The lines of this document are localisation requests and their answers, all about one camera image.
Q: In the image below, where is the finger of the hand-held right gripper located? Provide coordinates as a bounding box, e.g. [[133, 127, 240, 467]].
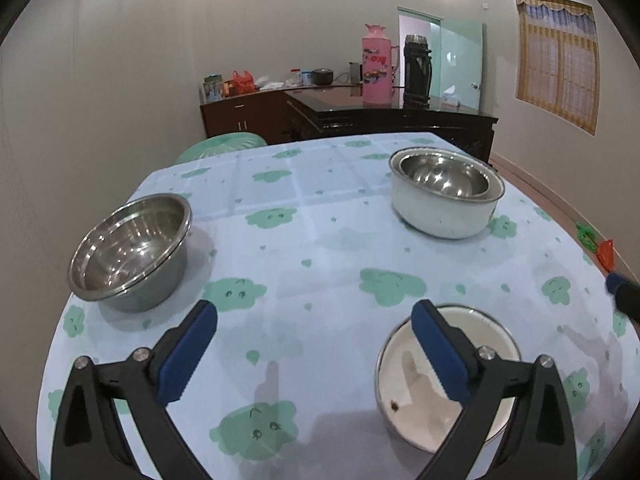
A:
[[605, 272, 640, 326]]

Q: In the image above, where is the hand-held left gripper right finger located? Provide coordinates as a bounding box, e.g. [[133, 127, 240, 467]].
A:
[[411, 300, 578, 480]]

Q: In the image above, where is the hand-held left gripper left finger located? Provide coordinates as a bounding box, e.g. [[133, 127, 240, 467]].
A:
[[50, 300, 219, 480]]

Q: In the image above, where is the stained white enamel bowl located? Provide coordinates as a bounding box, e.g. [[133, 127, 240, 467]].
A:
[[375, 304, 523, 453]]

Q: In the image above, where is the large steel bowl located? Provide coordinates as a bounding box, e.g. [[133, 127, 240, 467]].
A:
[[68, 193, 194, 312]]

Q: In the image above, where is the printed white enamel bowl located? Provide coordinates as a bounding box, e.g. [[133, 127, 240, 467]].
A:
[[389, 147, 504, 240]]

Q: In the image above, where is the small steel bowl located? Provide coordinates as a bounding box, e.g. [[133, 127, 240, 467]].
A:
[[397, 152, 493, 198]]

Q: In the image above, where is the green plastic toy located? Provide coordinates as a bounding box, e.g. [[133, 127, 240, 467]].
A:
[[575, 222, 598, 251]]

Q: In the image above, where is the blue printed tablecloth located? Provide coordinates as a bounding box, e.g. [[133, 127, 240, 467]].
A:
[[36, 132, 640, 480]]

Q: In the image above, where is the green plastic stool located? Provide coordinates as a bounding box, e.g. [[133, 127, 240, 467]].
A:
[[175, 131, 267, 165]]

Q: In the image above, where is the dark wooden desk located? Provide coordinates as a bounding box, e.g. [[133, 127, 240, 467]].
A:
[[285, 85, 499, 163]]

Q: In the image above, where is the window with patterned curtain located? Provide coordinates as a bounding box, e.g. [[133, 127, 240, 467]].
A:
[[514, 0, 599, 135]]

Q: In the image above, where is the brown wooden sideboard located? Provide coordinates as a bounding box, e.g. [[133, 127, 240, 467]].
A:
[[200, 87, 301, 143]]

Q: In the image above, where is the black thermos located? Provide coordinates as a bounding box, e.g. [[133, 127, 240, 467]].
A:
[[402, 34, 432, 109]]

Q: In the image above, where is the green glass door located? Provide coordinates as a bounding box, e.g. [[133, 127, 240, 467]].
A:
[[440, 17, 483, 111]]

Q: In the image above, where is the pink thermos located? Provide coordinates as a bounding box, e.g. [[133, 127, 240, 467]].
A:
[[361, 24, 400, 108]]

